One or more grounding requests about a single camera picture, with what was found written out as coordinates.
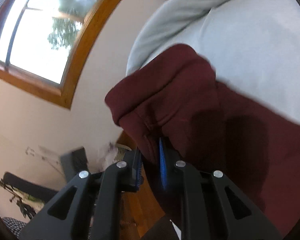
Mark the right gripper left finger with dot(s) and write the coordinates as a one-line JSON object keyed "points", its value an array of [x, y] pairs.
{"points": [[88, 207]]}

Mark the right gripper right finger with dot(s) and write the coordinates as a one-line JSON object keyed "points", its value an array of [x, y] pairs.
{"points": [[210, 204]]}

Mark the maroon pants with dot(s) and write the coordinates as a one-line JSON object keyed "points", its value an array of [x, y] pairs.
{"points": [[177, 96]]}

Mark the black chair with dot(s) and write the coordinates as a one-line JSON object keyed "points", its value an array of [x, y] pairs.
{"points": [[72, 163]]}

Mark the dried branch plant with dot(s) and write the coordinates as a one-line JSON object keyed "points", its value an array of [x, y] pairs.
{"points": [[28, 205]]}

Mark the checkered cloth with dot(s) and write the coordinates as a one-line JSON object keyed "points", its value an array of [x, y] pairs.
{"points": [[14, 225]]}

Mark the light blue bed sheet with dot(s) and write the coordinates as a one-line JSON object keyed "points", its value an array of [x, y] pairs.
{"points": [[253, 45]]}

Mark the wooden framed window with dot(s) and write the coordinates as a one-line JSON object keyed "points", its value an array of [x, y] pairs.
{"points": [[44, 44]]}

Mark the wooden bed frame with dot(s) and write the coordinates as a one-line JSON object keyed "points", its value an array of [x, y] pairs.
{"points": [[141, 216]]}

